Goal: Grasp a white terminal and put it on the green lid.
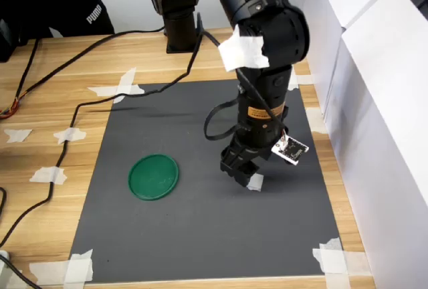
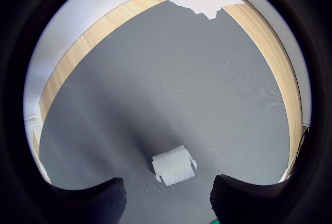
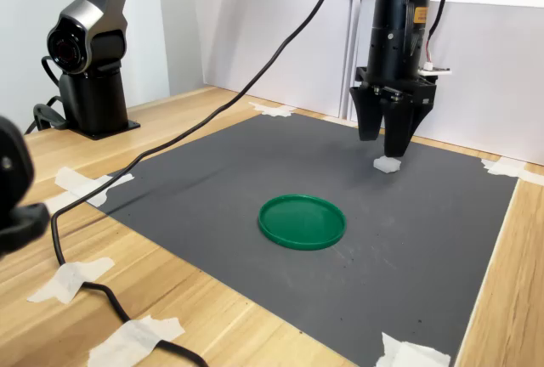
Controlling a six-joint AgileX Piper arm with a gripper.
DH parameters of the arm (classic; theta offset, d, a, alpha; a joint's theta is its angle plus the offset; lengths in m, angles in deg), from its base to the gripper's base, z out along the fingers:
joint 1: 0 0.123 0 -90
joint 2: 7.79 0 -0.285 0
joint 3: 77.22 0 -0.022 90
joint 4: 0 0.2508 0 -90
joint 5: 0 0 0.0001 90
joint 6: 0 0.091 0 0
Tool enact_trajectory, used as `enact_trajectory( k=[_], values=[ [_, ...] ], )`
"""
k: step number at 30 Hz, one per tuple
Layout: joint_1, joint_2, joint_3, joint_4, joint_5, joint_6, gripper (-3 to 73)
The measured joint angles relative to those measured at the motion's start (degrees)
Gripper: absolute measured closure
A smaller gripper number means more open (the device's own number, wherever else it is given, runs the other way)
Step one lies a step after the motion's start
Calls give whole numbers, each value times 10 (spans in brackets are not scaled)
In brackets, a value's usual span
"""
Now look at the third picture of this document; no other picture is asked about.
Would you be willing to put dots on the small white plastic terminal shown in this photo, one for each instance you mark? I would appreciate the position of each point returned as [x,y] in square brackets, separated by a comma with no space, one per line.
[387,164]

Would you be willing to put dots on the round green lid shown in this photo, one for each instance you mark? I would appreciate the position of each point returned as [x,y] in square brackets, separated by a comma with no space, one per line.
[302,222]

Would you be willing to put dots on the white tape piece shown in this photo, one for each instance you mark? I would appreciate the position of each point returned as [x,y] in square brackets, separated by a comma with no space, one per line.
[506,169]
[132,339]
[272,110]
[76,184]
[68,280]
[408,354]

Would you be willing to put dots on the dark grey mat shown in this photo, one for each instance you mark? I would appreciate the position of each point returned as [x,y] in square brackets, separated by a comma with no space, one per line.
[204,201]

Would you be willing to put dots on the black rounded object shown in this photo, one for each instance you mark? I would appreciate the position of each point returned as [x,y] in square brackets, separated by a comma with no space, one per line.
[15,184]

